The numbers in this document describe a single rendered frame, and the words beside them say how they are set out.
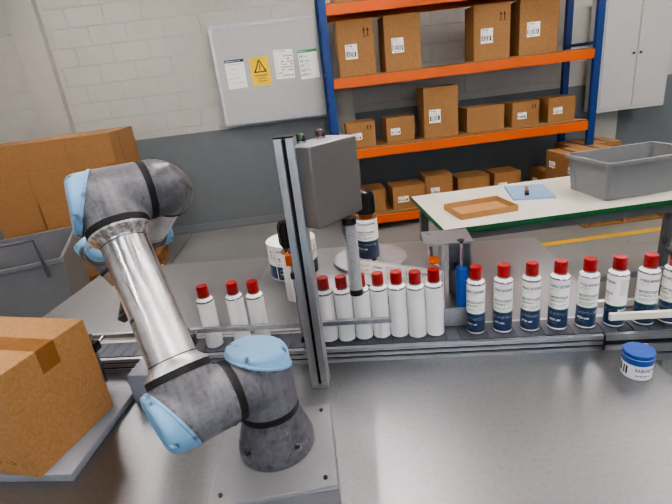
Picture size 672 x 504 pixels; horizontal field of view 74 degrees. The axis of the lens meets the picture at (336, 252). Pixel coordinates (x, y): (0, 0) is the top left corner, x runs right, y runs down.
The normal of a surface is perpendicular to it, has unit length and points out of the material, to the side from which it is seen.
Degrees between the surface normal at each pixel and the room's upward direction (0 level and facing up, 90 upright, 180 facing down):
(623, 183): 95
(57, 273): 94
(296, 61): 90
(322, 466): 3
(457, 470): 0
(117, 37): 90
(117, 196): 56
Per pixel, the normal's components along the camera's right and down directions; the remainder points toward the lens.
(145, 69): 0.08, 0.35
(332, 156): 0.77, 0.15
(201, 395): 0.45, -0.40
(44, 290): 0.40, 0.35
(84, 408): 0.96, -0.01
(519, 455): -0.11, -0.93
